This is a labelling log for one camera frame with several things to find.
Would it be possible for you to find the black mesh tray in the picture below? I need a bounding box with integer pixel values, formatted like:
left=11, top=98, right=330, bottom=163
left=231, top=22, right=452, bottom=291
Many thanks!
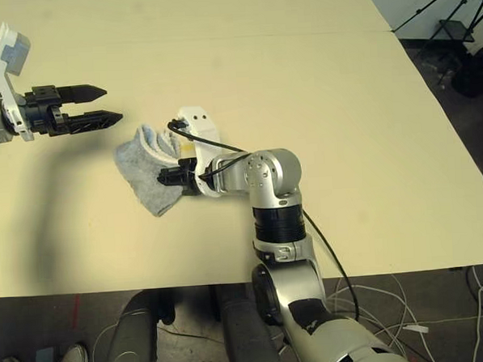
left=434, top=16, right=477, bottom=45

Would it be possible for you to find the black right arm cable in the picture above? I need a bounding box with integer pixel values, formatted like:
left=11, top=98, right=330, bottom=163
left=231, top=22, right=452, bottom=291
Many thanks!
left=167, top=109, right=360, bottom=330

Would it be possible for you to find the grey robot leg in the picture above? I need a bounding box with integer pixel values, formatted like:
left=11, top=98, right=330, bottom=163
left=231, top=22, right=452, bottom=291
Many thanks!
left=217, top=283, right=282, bottom=362
left=89, top=288, right=180, bottom=362

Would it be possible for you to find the white floor cable tangle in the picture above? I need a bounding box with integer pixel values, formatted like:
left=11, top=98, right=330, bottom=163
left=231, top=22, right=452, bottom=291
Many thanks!
left=323, top=265, right=483, bottom=362

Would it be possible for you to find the white cable plug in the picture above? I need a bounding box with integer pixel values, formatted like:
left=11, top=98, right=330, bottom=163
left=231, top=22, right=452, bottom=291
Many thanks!
left=402, top=322, right=431, bottom=336

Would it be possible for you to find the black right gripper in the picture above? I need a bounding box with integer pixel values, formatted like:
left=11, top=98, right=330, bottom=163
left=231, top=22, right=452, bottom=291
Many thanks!
left=155, top=157, right=202, bottom=198

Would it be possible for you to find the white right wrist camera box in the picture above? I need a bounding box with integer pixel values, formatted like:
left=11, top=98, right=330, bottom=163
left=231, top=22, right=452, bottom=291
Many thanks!
left=176, top=104, right=227, bottom=201

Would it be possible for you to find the grey-blue terry rag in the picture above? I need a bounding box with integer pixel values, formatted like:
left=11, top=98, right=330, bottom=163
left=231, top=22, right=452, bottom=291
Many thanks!
left=112, top=121, right=189, bottom=221

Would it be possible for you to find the red floor tape strip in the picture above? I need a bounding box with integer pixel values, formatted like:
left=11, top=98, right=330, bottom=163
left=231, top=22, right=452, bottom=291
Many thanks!
left=70, top=293, right=82, bottom=326

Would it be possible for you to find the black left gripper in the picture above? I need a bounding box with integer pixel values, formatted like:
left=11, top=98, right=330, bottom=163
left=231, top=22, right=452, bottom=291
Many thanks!
left=15, top=81, right=125, bottom=139

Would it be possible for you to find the thin white floor cable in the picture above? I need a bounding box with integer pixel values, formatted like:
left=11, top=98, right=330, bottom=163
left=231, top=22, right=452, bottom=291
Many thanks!
left=89, top=319, right=129, bottom=362

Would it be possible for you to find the grey left robot leg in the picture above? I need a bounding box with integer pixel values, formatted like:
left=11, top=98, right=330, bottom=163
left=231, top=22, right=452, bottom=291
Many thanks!
left=89, top=288, right=180, bottom=362

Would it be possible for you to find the grey right robot leg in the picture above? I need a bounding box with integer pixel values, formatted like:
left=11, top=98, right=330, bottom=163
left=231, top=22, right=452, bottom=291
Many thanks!
left=217, top=283, right=282, bottom=362

